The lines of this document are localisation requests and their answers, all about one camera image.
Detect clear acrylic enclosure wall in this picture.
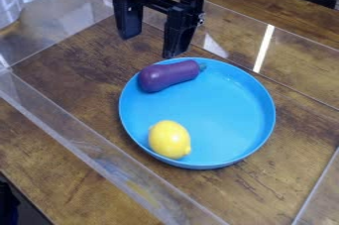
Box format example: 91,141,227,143
0,0,339,225

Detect purple toy eggplant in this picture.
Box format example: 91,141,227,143
137,59,207,93

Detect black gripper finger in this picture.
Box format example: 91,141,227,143
112,0,143,40
163,0,204,58

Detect yellow lemon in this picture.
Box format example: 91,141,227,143
148,120,192,160

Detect blue round tray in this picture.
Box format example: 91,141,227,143
119,57,275,169

